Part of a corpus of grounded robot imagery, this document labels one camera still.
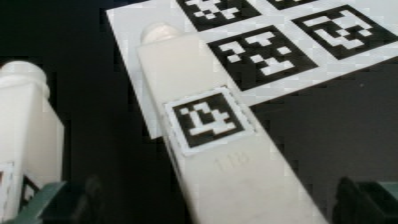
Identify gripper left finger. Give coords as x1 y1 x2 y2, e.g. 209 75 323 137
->
5 176 106 224

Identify white marker plate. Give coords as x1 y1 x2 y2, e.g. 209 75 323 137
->
106 0 398 137

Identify white desk leg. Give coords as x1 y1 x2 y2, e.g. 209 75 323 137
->
0 61 64 223
137 22 328 224

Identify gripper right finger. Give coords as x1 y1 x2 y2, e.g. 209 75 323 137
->
332 177 398 224

